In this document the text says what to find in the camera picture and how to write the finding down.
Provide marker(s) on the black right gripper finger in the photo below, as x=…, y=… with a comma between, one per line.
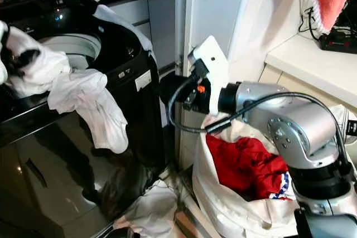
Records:
x=173, y=82
x=172, y=96

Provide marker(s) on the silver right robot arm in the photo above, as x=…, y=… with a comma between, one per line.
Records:
x=295, y=121

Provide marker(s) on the black top-load washing machine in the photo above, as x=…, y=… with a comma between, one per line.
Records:
x=56, y=176

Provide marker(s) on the grey kitchen cabinet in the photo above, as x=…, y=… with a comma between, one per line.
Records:
x=159, y=18

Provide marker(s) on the white draped cloth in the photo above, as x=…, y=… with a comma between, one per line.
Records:
x=122, y=23

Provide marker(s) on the red garment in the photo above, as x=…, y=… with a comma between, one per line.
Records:
x=242, y=163

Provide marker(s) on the cream fabric laundry bag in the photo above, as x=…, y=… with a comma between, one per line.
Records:
x=228, y=210

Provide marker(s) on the white crumpled cloth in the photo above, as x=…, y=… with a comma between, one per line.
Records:
x=148, y=210

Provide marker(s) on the white counter cabinet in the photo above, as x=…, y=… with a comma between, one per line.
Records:
x=307, y=68

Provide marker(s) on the white garment with blue print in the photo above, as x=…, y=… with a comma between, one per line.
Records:
x=283, y=189

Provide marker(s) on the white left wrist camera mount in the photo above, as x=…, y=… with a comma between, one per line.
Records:
x=3, y=54

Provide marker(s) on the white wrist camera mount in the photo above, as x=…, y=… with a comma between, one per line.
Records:
x=212, y=62
x=3, y=54

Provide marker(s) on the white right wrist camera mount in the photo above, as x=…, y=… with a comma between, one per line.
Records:
x=212, y=62

